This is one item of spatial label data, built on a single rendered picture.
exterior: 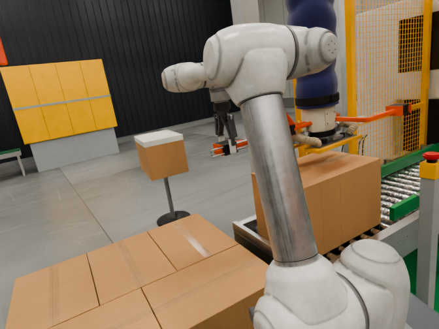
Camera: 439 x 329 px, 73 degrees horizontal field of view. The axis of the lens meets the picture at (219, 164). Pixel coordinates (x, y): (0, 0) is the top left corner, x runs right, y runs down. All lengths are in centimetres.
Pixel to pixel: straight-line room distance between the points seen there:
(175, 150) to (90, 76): 571
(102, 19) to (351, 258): 1194
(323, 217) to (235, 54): 111
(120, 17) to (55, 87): 501
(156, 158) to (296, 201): 247
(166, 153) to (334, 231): 190
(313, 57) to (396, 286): 54
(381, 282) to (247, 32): 61
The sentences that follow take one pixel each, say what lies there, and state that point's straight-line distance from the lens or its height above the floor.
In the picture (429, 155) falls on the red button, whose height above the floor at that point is 104.
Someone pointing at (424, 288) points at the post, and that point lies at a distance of 190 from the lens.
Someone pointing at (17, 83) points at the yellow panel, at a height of 211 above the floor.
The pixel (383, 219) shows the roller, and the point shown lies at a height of 54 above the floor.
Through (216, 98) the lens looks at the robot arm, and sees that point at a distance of 128.
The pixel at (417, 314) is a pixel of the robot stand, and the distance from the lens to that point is 112.
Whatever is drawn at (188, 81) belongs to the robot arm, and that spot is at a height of 150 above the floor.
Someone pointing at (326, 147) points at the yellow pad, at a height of 109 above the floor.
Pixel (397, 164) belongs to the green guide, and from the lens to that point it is 287.
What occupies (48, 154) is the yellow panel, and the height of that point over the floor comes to 38.
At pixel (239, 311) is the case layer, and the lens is 147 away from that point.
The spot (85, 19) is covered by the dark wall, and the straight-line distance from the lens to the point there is 1217.
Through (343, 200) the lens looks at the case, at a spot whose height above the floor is 80.
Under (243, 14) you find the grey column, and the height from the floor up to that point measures 196.
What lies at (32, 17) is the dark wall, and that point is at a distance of 1195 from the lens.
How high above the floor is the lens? 148
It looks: 15 degrees down
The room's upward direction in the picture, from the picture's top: 9 degrees counter-clockwise
